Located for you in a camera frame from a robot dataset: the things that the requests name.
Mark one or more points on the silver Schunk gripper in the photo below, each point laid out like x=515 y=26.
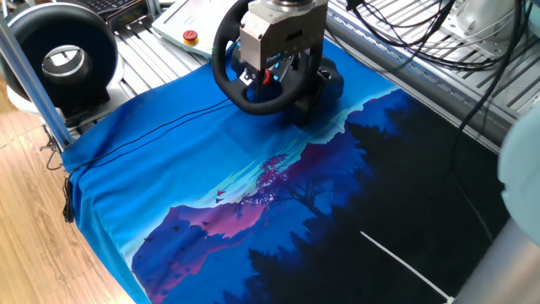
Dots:
x=287 y=42

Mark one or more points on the black leather steering wheel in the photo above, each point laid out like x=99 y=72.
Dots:
x=261 y=107

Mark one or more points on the black steering wheel base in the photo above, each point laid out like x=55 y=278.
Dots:
x=331 y=84

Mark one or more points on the silver round force sensor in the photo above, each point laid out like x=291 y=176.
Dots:
x=295 y=2

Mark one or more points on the white emergency stop box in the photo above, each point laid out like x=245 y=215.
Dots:
x=198 y=17

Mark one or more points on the blue landscape print cloth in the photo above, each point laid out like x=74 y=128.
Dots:
x=169 y=169

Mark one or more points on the dark brown flat box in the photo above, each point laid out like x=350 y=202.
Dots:
x=126 y=17

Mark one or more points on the black keyboard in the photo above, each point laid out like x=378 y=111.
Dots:
x=105 y=5

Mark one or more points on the white zip tie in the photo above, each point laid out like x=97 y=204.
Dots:
x=405 y=266

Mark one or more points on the aluminium frame post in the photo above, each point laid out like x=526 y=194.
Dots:
x=38 y=97

